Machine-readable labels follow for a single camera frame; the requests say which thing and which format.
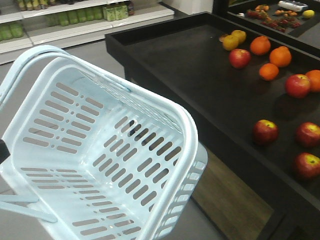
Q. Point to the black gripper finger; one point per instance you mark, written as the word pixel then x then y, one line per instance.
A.
pixel 4 151

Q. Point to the light blue plastic basket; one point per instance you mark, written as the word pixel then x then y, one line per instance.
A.
pixel 93 156

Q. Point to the white supermarket shelf unit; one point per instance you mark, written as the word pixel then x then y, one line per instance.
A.
pixel 66 23

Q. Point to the yellow pear fruit front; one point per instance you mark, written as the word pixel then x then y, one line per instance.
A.
pixel 230 42

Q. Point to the yellow pear fruit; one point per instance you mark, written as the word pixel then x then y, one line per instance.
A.
pixel 230 42
pixel 240 34

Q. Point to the red apple far left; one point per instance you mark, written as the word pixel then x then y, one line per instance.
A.
pixel 239 58

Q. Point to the red apple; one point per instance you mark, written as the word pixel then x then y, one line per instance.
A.
pixel 239 58
pixel 308 135
pixel 298 86
pixel 264 132
pixel 306 166

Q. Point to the black wooden fruit stand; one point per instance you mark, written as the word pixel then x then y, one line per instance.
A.
pixel 183 60

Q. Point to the red apple front left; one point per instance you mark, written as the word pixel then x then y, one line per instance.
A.
pixel 264 132

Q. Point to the yellow pear fruit back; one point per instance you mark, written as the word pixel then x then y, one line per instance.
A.
pixel 240 34

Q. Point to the small orange centre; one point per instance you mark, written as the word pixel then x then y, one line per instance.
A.
pixel 268 72

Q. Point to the orange with knob left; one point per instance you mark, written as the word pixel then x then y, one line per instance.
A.
pixel 260 46

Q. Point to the orange with knob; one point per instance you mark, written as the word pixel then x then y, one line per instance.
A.
pixel 260 46
pixel 280 56

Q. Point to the red apple middle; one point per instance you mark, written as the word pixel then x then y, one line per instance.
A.
pixel 298 86

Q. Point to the red apple nearest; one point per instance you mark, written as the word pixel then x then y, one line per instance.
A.
pixel 306 166

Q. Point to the red apple front right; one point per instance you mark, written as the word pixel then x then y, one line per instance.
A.
pixel 308 135

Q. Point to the large orange behind apple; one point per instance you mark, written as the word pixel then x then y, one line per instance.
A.
pixel 314 78

